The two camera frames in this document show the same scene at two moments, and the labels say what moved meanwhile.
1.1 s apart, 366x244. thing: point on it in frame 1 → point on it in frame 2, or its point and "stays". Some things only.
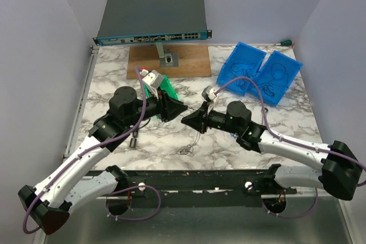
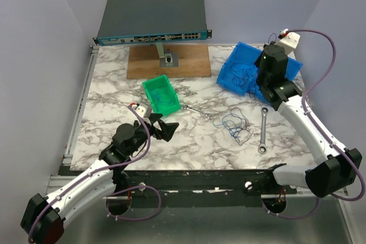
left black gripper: (172, 108) → (168, 130)
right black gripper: (197, 119) → (259, 58)
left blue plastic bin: (244, 61) stays
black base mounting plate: (204, 185) stays
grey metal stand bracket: (167, 58) stays
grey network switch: (154, 17) stays
